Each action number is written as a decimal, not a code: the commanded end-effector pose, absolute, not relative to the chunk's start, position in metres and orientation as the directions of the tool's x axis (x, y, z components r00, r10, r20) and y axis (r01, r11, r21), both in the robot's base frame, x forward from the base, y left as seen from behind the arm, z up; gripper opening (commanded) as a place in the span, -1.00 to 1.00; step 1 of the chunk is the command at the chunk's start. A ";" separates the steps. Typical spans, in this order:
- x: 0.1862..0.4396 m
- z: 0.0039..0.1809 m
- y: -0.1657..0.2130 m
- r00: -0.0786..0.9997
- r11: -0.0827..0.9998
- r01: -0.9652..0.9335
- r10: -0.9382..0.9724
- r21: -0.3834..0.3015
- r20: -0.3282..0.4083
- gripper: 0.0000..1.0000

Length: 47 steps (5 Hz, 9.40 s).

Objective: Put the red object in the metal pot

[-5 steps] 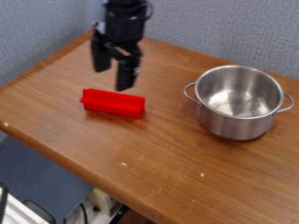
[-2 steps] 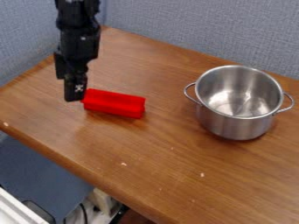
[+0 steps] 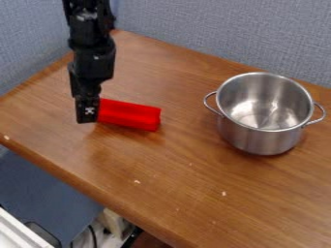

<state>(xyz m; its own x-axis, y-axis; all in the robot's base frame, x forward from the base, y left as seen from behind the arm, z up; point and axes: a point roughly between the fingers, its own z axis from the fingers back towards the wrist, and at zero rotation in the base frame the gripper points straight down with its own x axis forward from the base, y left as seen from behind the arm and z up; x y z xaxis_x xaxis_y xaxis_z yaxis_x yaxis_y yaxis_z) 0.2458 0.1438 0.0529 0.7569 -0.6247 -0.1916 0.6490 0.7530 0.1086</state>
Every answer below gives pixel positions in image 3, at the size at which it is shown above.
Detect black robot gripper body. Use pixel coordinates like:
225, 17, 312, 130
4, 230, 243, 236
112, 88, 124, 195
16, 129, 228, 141
67, 39, 116, 97

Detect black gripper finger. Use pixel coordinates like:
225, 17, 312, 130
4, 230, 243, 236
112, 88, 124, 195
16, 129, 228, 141
75, 96, 100, 124

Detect red rectangular block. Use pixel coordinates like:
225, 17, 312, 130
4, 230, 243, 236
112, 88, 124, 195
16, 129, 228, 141
97, 99, 161, 132

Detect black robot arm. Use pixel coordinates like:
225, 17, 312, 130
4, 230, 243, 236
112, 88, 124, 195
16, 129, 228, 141
61, 0, 116, 123

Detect stainless steel pot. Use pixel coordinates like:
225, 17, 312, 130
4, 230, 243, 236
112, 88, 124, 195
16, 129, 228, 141
203, 72, 327, 156

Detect white items under table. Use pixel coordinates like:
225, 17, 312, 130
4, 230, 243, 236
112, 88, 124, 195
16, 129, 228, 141
67, 208, 143, 248

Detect black and white chair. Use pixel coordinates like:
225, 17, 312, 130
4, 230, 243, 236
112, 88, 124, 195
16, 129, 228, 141
0, 206, 63, 248

